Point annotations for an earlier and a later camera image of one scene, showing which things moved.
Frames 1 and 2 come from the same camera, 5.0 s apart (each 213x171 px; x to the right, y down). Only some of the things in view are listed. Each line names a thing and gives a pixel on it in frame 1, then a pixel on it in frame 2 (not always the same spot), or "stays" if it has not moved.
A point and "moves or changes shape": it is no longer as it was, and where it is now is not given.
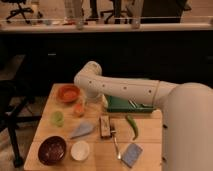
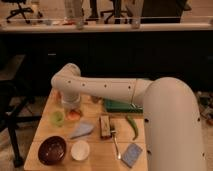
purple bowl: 52,150 stays
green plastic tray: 122,104 stays
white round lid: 80,150 stays
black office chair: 20,10 stays
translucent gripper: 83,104 to 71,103
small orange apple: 79,108 moves or changes shape
